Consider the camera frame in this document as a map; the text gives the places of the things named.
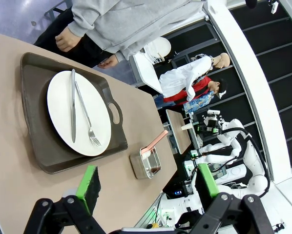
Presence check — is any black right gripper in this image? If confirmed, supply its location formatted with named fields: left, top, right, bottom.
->
left=202, top=116, right=222, bottom=134

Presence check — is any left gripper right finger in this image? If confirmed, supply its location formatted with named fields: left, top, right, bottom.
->
left=185, top=163, right=275, bottom=234

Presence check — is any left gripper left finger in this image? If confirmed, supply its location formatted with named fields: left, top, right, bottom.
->
left=23, top=165, right=105, bottom=234

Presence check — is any large white dinner plate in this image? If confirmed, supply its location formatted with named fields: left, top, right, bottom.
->
left=46, top=70, right=112, bottom=157
left=153, top=37, right=171, bottom=56

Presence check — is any silver table knife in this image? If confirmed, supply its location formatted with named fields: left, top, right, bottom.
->
left=70, top=69, right=77, bottom=144

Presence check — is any silver fork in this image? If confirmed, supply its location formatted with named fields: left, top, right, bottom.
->
left=74, top=81, right=102, bottom=148

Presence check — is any dark brown serving tray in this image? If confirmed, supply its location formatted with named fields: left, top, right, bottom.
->
left=20, top=52, right=128, bottom=175

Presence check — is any person's right forearm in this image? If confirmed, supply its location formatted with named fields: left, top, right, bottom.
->
left=67, top=4, right=105, bottom=38

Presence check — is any person's left forearm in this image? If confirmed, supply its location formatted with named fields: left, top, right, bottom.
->
left=114, top=47, right=146, bottom=63

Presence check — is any person's left hand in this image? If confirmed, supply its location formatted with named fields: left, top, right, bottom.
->
left=97, top=55, right=119, bottom=69

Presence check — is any person's right hand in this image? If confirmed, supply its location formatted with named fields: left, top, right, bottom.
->
left=55, top=26, right=84, bottom=53

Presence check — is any brown background table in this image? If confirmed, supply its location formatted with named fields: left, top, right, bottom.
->
left=165, top=109, right=192, bottom=155

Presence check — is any person in red top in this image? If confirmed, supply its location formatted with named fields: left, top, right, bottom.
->
left=155, top=78, right=229, bottom=114

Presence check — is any person in white coat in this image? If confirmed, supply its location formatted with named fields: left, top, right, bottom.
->
left=159, top=52, right=231, bottom=102

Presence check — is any white side table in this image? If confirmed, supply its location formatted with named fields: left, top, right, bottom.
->
left=133, top=52, right=164, bottom=95

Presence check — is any rectangular metal tin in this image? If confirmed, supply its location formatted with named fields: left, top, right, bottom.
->
left=129, top=145, right=162, bottom=180

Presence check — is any person in grey hoodie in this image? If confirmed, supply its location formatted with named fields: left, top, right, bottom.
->
left=33, top=0, right=205, bottom=69

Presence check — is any right arm black cable sleeve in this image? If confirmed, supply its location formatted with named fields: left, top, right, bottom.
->
left=235, top=128, right=271, bottom=198

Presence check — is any white wire dish rack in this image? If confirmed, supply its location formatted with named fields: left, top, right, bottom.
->
left=144, top=45, right=167, bottom=65

